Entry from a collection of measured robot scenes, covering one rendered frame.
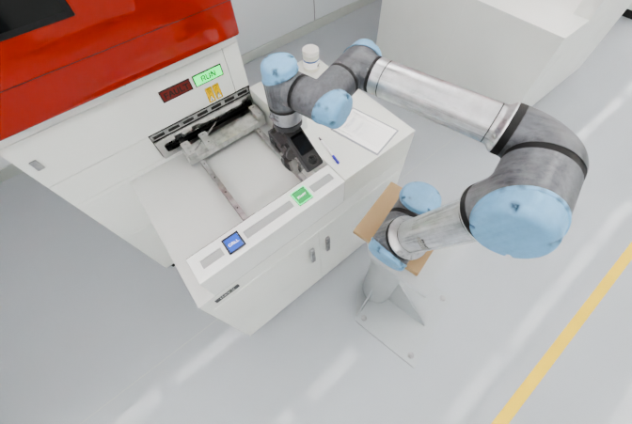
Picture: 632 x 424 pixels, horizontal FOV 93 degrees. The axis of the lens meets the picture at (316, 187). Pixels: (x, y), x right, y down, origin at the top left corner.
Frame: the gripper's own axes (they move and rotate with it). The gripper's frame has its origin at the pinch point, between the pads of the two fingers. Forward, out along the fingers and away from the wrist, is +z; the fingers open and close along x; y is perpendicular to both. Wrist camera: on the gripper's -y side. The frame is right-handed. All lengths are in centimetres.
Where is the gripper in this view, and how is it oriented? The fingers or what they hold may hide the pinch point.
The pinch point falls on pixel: (299, 172)
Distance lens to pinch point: 87.9
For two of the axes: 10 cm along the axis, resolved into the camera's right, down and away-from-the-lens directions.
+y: -6.2, -6.5, 4.4
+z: 0.4, 5.3, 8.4
